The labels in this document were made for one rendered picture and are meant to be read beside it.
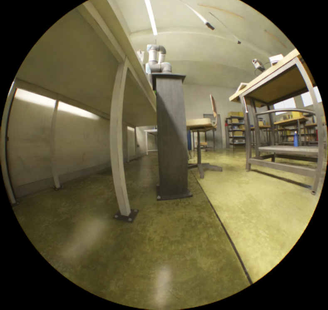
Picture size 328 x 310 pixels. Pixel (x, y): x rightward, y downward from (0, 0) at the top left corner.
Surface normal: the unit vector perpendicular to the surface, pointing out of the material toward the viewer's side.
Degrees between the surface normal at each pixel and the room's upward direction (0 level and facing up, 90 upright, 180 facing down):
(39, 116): 90
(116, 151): 90
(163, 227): 0
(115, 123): 90
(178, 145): 90
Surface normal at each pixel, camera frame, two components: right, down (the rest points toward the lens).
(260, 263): -0.04, -1.00
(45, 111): 0.99, -0.04
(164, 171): 0.09, 0.00
